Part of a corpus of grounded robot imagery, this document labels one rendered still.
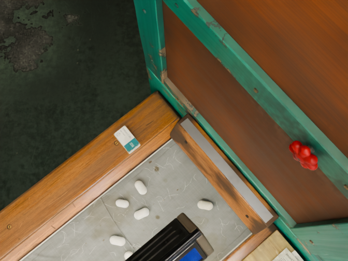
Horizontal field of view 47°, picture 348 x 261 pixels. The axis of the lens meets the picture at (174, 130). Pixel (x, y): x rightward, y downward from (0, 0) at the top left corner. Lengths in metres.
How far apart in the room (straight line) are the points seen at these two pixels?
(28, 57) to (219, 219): 1.33
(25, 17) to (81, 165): 1.25
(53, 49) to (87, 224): 1.17
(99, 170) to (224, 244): 0.34
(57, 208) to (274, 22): 0.73
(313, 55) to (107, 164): 0.68
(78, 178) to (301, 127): 0.63
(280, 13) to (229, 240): 0.68
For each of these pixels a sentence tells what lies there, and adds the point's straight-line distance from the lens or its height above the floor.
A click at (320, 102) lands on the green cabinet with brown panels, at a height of 1.32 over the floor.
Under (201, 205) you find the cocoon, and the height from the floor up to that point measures 0.76.
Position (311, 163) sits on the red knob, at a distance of 0.51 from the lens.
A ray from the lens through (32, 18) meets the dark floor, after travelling 2.12.
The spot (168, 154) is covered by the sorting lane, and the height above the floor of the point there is 0.74.
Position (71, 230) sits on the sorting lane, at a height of 0.74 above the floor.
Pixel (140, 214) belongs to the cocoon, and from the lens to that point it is 0.97.
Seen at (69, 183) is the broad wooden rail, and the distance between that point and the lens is 1.01.
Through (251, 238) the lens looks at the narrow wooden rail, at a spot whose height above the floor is 0.76.
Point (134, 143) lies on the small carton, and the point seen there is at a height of 0.79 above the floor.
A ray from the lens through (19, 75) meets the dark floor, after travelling 2.01.
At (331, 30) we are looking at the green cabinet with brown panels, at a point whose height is 1.42.
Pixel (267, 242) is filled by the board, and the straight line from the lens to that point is 0.97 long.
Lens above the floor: 1.73
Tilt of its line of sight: 75 degrees down
